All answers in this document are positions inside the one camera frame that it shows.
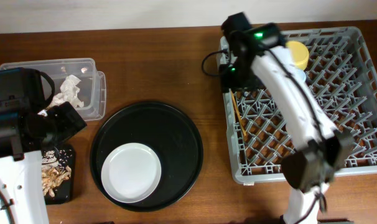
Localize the grey round plate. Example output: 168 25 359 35
101 142 162 203

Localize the round black serving tray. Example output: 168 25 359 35
90 101 203 212

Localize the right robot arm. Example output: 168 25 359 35
220 12 354 223

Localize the wooden chopstick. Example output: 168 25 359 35
230 89 247 138

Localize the clear plastic bin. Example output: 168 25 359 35
0 58 106 121

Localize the yellow saucer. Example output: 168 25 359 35
286 40 310 70

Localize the peanut shells pile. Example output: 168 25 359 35
42 166 72 197

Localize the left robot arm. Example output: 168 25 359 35
0 67 86 223

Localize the white tissue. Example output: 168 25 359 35
47 75 84 110

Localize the grey dishwasher rack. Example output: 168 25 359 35
223 27 377 185

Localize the light blue cup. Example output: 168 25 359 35
296 68 307 82

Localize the white rice pile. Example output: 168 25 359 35
42 149 75 166

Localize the black rectangular tray bin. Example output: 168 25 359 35
41 144 76 205

